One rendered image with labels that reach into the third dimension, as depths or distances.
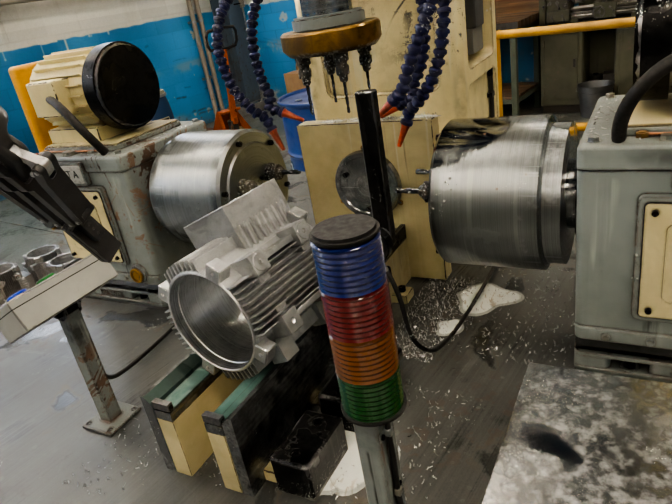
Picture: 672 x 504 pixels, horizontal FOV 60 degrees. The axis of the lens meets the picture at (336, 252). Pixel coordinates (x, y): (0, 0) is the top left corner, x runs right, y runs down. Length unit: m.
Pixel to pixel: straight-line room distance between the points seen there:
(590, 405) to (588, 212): 0.27
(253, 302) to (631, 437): 0.46
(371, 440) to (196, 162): 0.75
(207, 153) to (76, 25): 6.05
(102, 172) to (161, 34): 6.51
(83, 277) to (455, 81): 0.78
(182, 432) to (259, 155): 0.61
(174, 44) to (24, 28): 1.84
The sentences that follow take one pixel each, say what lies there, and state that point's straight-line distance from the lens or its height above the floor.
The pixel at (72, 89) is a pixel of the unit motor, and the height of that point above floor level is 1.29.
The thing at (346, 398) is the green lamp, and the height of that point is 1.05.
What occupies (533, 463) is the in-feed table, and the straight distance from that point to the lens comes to 0.67.
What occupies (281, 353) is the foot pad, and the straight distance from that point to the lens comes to 0.81.
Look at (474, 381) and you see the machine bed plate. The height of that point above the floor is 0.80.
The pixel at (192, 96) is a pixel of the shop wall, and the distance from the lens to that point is 7.99.
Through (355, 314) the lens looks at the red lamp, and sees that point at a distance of 0.49.
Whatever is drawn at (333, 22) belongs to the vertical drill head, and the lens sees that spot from 1.03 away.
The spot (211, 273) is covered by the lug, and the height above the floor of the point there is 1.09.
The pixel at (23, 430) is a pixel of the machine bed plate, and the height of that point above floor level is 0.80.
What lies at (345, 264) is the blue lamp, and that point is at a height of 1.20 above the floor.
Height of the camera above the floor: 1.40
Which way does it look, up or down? 25 degrees down
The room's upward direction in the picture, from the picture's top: 10 degrees counter-clockwise
